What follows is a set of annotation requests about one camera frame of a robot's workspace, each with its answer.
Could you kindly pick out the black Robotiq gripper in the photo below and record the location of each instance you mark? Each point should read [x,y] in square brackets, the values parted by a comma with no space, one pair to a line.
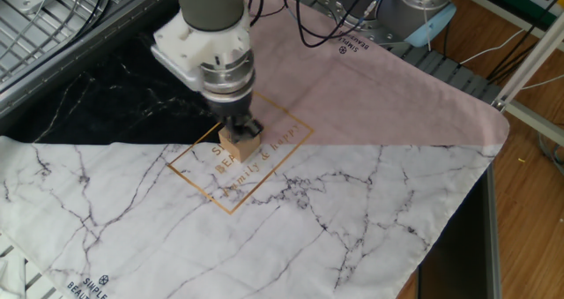
[231,107]

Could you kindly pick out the tan wooden cube block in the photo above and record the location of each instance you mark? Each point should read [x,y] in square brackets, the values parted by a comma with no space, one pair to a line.
[241,149]

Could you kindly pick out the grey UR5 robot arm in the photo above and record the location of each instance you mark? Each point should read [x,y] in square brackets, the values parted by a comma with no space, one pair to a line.
[211,12]

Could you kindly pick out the marble pattern cloth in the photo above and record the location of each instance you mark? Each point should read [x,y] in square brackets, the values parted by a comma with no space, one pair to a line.
[264,228]

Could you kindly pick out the white tissue paper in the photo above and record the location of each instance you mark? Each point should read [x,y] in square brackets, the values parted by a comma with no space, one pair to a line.
[11,279]

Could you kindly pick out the aluminium frame beam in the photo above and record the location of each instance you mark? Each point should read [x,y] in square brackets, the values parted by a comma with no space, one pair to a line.
[535,122]

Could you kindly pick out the aluminium frame post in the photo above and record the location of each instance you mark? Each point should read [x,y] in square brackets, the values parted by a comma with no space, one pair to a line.
[529,61]

